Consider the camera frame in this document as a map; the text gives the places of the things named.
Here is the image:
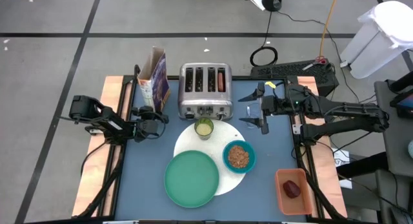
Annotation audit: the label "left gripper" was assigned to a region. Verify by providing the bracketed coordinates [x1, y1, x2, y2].
[132, 105, 170, 143]

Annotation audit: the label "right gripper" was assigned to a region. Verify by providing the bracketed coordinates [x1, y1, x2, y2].
[237, 81, 293, 135]

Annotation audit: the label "purple raisin cereal box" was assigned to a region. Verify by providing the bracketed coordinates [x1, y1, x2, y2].
[137, 45, 171, 114]

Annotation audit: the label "dark red plum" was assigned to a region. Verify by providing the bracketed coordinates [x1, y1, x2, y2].
[283, 179, 301, 199]

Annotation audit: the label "white round placemat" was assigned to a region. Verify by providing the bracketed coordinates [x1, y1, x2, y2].
[173, 119, 248, 196]

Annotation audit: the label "green faceted plastic cup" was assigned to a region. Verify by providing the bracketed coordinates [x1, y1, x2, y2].
[194, 117, 215, 141]

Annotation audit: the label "silver four-slot toaster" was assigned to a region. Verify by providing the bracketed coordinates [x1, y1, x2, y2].
[177, 62, 234, 121]

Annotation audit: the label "black perforated computer case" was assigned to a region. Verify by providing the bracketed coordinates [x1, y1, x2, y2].
[250, 59, 339, 97]

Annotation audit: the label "brown cereal pile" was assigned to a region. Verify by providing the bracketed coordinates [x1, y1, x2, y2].
[228, 145, 250, 169]

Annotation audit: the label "blue plastic bowl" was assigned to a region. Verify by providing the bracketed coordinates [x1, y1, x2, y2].
[222, 139, 257, 174]

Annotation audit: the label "light wooden side board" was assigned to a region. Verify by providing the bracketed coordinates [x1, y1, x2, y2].
[288, 76, 348, 218]
[71, 76, 134, 218]

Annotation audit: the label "mint green plate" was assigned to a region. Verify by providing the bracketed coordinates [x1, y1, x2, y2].
[163, 150, 220, 209]

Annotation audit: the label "white printed paper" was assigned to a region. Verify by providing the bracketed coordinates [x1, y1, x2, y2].
[332, 148, 353, 189]

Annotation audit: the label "orange plastic tray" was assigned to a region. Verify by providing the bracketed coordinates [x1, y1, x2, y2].
[274, 168, 313, 216]

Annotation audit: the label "white trash bin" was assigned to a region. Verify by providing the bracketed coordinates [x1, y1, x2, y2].
[340, 0, 413, 79]

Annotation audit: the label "grey cart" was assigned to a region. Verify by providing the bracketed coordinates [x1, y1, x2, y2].
[374, 78, 413, 224]

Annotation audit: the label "black tablet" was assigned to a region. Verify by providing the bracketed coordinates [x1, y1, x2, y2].
[389, 90, 413, 119]

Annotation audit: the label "black aluminium table frame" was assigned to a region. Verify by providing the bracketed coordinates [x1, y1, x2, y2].
[76, 64, 349, 224]

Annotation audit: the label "black coiled cable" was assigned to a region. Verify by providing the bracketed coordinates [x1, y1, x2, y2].
[250, 9, 279, 68]

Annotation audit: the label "red-handled scissors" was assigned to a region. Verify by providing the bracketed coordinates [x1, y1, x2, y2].
[302, 56, 328, 72]

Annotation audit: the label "orange cable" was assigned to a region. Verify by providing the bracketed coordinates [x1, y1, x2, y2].
[319, 0, 339, 57]

